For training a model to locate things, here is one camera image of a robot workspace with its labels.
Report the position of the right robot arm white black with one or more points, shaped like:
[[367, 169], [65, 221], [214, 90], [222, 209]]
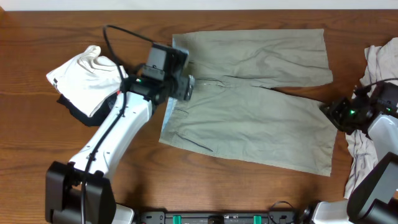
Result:
[[373, 111]]

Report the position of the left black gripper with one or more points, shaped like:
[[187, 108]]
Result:
[[183, 86]]

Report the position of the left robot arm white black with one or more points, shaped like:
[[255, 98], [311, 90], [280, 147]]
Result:
[[80, 191]]

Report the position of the black folded garment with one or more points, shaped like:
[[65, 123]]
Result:
[[98, 117]]

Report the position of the khaki green shorts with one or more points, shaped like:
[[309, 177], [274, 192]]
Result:
[[237, 110]]

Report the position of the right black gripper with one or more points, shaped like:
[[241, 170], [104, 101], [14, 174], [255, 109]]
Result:
[[334, 111]]

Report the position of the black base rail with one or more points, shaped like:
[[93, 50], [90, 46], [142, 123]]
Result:
[[273, 217]]

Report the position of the white folded shirt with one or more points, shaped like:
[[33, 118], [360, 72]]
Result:
[[87, 79]]

